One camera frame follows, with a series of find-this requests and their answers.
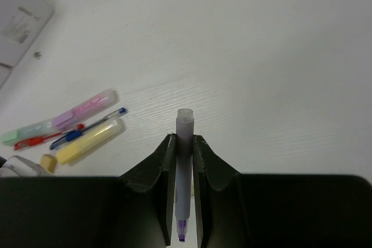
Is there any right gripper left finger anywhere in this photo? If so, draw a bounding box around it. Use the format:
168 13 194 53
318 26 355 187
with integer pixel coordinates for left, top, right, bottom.
118 134 176 246

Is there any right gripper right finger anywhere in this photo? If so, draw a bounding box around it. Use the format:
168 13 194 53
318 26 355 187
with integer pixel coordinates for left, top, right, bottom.
192 135 241 247

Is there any grey purple highlighter pen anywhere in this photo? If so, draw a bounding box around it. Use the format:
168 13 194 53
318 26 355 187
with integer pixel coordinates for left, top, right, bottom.
175 109 194 242

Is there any yellow highlighter marker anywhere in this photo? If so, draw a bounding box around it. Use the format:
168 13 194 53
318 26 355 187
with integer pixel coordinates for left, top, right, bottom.
56 117 124 165

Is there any blue gel pen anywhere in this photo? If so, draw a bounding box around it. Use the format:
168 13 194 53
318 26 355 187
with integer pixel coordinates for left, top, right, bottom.
49 107 128 150

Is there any pink purple highlighter marker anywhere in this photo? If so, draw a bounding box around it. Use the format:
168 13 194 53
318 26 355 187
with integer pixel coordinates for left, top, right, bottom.
52 89 118 131

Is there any tan eraser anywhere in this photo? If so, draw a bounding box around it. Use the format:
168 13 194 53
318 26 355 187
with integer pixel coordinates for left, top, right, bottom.
39 154 57 173

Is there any red gel pen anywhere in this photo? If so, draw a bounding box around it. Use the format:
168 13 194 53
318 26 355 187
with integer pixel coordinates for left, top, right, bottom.
13 124 85 151

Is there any pink white stapler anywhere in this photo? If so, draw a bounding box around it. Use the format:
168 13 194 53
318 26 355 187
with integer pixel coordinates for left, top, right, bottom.
0 156 53 177

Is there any green highlighter marker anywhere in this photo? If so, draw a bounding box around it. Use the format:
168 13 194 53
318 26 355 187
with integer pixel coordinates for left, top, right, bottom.
1 118 58 146

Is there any white pink desk organizer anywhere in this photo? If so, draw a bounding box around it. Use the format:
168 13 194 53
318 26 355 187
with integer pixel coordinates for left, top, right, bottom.
0 0 53 85

